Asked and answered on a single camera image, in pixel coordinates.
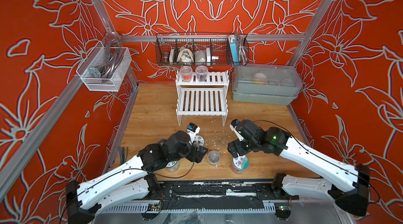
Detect white slatted wooden shelf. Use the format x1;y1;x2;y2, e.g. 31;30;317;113
175;71;230;125

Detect small clear cup red seeds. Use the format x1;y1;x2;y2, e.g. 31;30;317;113
179;66;193;82

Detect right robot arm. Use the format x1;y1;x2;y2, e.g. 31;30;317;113
227;119;370;217

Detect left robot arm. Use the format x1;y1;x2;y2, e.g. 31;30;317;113
65;130;208;224

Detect seed jar strawberry lid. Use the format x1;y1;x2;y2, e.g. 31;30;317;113
193;135;205;146

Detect seed jar flower lid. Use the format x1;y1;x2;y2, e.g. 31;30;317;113
230;155;249;174

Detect seed jar tree lid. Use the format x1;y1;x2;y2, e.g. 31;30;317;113
165;161;180;173

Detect grey lidded storage box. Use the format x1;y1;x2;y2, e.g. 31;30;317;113
232;64;302;106

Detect blue box in basket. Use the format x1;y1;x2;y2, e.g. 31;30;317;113
228;33;239;64

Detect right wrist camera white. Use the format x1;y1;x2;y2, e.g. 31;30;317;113
230;119;244;141

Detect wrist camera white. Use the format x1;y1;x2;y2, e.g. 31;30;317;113
186;123;200;136
230;119;244;141

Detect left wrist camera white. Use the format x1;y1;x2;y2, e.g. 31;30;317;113
186;123;200;136

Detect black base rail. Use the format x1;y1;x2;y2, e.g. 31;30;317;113
130;179;300;201

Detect green blue cable bundle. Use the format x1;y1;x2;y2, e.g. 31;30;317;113
118;146;129;165

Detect black wire wall basket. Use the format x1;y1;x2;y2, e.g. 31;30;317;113
155;33;250;66

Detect clear plastic wall bin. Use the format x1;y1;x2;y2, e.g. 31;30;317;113
76;42;131;92

